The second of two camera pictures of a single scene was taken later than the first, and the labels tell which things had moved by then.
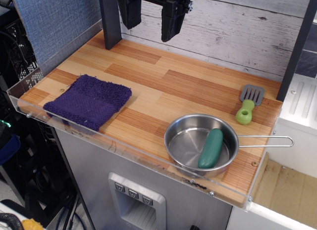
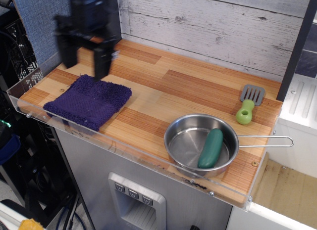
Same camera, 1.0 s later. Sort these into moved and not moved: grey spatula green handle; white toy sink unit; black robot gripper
Moved: black robot gripper
Not moved: grey spatula green handle; white toy sink unit
